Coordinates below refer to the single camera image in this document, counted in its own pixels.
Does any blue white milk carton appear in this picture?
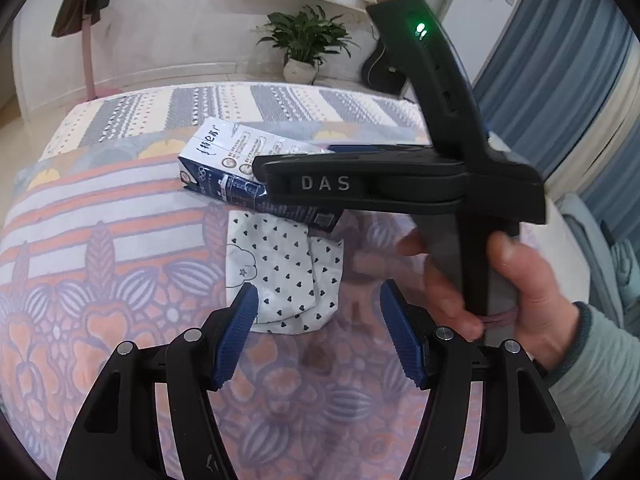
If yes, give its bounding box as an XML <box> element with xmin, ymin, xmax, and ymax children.
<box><xmin>178</xmin><ymin>117</ymin><xmax>342</xmax><ymax>232</ymax></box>

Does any white heart pattern bag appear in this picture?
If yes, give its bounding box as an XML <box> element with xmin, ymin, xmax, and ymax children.
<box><xmin>226</xmin><ymin>210</ymin><xmax>345</xmax><ymax>335</ymax></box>

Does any green sleeved right forearm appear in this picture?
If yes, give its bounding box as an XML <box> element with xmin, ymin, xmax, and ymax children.
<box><xmin>547</xmin><ymin>302</ymin><xmax>639</xmax><ymax>453</ymax></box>

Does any person's right hand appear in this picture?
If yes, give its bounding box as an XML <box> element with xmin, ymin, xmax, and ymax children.
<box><xmin>423</xmin><ymin>232</ymin><xmax>580</xmax><ymax>372</ymax></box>

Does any black acoustic guitar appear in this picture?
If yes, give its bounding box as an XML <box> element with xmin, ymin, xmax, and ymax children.
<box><xmin>360</xmin><ymin>40</ymin><xmax>408</xmax><ymax>98</ymax></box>

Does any green potted plant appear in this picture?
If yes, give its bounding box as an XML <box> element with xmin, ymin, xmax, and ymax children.
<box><xmin>257</xmin><ymin>6</ymin><xmax>358</xmax><ymax>84</ymax></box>

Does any blue grey curtain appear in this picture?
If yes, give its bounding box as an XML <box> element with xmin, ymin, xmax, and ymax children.
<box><xmin>475</xmin><ymin>0</ymin><xmax>639</xmax><ymax>198</ymax></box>

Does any white refrigerator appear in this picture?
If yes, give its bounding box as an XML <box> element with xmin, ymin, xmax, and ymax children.
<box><xmin>442</xmin><ymin>0</ymin><xmax>522</xmax><ymax>84</ymax></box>

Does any brown hanging handbag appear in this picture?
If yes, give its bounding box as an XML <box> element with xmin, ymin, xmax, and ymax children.
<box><xmin>51</xmin><ymin>0</ymin><xmax>86</xmax><ymax>38</ymax></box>

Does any pink coat rack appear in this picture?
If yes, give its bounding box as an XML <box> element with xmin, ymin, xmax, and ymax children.
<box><xmin>80</xmin><ymin>11</ymin><xmax>111</xmax><ymax>102</ymax></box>

